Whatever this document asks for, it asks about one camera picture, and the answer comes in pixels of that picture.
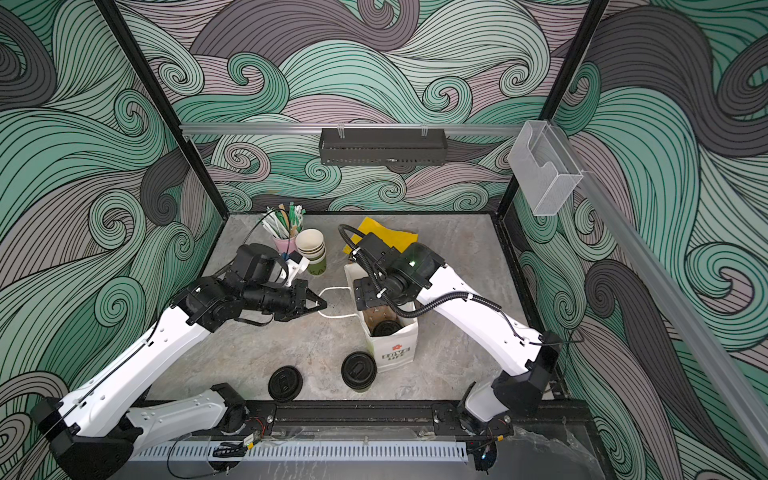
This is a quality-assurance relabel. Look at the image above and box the stack of green paper cups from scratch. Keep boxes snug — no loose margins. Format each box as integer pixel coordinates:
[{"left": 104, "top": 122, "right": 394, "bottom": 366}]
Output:
[{"left": 295, "top": 229, "right": 327, "bottom": 276}]

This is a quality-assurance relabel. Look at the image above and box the white paper gift bag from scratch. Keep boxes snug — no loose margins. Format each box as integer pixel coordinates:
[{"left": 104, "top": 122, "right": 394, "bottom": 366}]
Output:
[{"left": 317, "top": 262, "right": 419, "bottom": 374}]

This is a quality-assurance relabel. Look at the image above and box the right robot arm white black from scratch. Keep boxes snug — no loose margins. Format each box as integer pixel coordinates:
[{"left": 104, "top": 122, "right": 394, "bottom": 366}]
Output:
[{"left": 338, "top": 224, "right": 564, "bottom": 426}]

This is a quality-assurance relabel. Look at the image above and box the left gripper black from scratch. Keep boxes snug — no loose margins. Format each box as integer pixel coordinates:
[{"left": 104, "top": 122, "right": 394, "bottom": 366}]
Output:
[{"left": 241, "top": 280, "right": 328, "bottom": 320}]

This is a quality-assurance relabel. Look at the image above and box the brown pulp cup carrier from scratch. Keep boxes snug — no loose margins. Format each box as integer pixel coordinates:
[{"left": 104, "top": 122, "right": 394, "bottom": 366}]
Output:
[{"left": 362, "top": 305, "right": 398, "bottom": 331}]

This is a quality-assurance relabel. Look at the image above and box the black wall tray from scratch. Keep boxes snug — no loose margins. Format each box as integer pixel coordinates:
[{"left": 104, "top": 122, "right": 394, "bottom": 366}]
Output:
[{"left": 319, "top": 128, "right": 448, "bottom": 167}]

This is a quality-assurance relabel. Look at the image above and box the black cup lid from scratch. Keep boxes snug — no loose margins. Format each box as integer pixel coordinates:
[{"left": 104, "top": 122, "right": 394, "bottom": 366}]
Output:
[
  {"left": 371, "top": 320, "right": 403, "bottom": 337},
  {"left": 341, "top": 351, "right": 378, "bottom": 388}
]

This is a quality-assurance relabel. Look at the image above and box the stack of black cup lids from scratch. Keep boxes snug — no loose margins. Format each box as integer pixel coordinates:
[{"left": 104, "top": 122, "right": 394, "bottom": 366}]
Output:
[{"left": 268, "top": 365, "right": 303, "bottom": 403}]

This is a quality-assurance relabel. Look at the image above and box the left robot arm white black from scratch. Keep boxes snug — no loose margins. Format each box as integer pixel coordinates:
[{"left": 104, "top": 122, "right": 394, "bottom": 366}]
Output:
[{"left": 32, "top": 243, "right": 327, "bottom": 479}]

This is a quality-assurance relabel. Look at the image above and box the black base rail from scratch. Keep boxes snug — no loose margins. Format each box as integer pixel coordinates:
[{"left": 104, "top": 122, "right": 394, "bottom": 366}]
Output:
[{"left": 243, "top": 400, "right": 597, "bottom": 438}]

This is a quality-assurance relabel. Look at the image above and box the pink holder with straws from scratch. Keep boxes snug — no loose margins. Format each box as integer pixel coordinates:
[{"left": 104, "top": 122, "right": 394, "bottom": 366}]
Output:
[{"left": 261, "top": 202, "right": 305, "bottom": 257}]

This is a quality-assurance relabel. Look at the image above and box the yellow napkin stack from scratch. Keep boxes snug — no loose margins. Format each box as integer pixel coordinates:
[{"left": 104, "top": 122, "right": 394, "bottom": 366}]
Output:
[{"left": 357, "top": 217, "right": 418, "bottom": 252}]

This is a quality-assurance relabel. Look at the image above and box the clear acrylic wall holder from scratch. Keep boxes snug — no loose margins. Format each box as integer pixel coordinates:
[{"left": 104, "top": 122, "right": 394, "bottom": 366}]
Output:
[{"left": 507, "top": 120, "right": 583, "bottom": 217}]

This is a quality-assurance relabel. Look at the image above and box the white slotted cable duct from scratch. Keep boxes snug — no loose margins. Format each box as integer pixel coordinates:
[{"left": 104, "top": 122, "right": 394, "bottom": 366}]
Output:
[{"left": 134, "top": 440, "right": 468, "bottom": 463}]

